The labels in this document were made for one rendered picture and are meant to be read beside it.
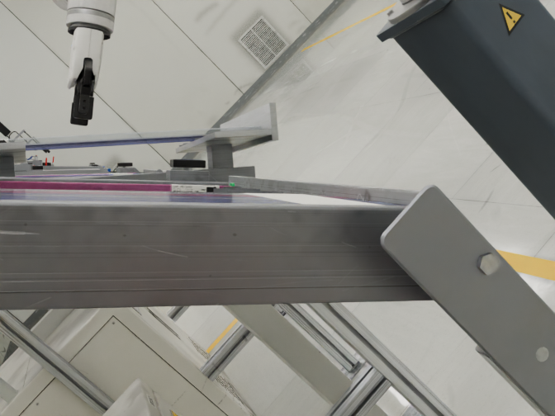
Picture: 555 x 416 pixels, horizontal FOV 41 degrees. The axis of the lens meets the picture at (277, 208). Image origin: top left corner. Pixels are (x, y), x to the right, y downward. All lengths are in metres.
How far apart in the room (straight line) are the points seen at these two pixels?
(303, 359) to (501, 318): 1.01
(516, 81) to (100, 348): 1.21
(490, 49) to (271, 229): 0.84
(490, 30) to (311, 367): 0.70
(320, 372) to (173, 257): 1.05
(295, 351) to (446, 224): 1.02
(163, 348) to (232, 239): 1.52
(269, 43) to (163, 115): 1.53
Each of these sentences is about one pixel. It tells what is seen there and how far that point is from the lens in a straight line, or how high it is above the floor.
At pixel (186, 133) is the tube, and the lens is 1.29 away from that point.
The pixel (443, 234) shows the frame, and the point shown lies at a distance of 0.45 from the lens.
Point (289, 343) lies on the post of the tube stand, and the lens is 1.44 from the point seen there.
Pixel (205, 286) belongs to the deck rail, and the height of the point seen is 0.81.
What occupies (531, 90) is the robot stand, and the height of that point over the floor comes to 0.48.
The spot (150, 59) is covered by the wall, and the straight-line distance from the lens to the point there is 8.65.
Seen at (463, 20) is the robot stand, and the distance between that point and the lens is 1.23.
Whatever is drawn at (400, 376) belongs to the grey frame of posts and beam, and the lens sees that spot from 1.32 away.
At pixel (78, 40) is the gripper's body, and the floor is 1.05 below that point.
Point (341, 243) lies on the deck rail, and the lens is 0.47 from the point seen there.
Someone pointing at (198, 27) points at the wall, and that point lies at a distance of 8.78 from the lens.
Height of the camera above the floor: 0.91
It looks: 13 degrees down
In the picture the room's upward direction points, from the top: 45 degrees counter-clockwise
